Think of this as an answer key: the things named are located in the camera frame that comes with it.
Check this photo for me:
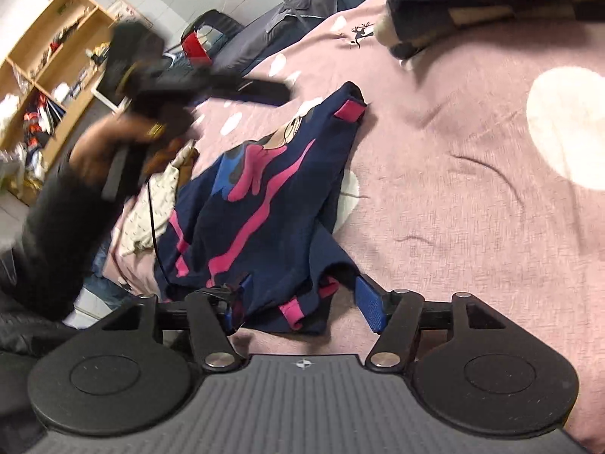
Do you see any cream speckled garment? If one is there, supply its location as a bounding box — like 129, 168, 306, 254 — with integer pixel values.
113, 139, 200, 259

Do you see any black cable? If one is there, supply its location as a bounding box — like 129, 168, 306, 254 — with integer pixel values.
146, 175, 228, 302

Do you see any person's left hand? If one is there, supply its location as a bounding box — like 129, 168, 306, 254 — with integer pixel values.
70, 113, 197, 187

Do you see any black chair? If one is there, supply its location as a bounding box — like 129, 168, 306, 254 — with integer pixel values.
182, 9, 247, 60

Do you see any pink spotted blanket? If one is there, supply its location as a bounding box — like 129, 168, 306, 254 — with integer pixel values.
101, 0, 605, 442

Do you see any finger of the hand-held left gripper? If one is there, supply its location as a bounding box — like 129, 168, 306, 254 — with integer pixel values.
208, 73, 292, 106

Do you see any blue denim cloth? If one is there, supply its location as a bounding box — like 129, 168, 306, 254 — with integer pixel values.
84, 241, 143, 309

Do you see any red cloth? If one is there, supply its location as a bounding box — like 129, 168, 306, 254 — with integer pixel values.
182, 32, 212, 61

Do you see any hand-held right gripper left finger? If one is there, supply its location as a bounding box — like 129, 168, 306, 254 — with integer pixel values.
101, 275, 254, 372

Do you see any navy cartoon print garment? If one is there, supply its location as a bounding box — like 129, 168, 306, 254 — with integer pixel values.
154, 81, 370, 335

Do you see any colourful shelf clutter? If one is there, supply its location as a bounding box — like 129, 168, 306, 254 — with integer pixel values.
0, 90, 68, 196

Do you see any person's left forearm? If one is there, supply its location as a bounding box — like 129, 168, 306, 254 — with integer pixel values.
9, 151, 124, 322

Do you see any pile of dark clothes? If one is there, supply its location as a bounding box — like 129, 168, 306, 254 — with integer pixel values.
373, 0, 605, 73

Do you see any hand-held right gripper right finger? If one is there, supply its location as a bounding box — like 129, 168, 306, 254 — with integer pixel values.
354, 274, 509, 372

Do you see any wooden shelf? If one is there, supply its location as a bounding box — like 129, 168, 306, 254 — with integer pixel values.
0, 0, 120, 207

